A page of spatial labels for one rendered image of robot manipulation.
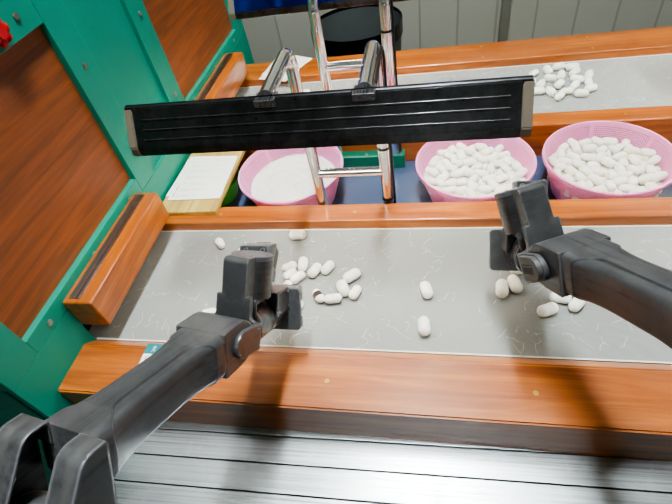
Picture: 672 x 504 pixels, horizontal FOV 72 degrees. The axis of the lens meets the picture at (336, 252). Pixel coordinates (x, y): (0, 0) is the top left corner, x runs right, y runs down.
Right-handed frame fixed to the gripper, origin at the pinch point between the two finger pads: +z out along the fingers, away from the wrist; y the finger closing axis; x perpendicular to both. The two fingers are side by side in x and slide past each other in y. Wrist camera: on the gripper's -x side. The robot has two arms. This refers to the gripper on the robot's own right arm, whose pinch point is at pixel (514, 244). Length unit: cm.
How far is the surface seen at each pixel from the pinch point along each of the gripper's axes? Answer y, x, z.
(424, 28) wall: 19, -102, 186
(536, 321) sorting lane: -3.2, 12.9, -3.1
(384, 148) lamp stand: 23.3, -18.4, 7.6
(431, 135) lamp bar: 14.0, -17.3, -16.4
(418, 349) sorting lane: 16.4, 17.0, -8.1
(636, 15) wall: -88, -99, 192
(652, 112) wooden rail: -36, -27, 39
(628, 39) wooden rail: -41, -52, 68
